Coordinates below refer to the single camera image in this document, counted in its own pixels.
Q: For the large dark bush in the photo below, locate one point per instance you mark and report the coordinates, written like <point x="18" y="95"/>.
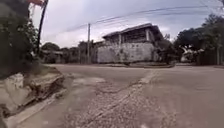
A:
<point x="15" y="40"/>

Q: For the low distant trees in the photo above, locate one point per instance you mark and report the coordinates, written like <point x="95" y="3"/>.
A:
<point x="51" y="46"/>

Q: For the leaning dark pole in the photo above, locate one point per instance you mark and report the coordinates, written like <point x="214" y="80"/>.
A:
<point x="41" y="26"/>

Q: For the utility pole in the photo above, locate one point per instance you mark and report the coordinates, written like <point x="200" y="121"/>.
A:
<point x="88" y="43"/>

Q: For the broken concrete kerb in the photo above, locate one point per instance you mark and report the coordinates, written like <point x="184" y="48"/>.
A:
<point x="23" y="91"/>

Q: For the dark trees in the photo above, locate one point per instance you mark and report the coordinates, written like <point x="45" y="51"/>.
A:
<point x="203" y="36"/>

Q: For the red sign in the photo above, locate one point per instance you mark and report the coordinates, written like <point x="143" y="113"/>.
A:
<point x="36" y="2"/>

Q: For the grey concrete road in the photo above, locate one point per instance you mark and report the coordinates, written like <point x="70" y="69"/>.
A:
<point x="173" y="96"/>

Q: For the stone-walled building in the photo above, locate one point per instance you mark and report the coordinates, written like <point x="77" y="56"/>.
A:
<point x="130" y="51"/>

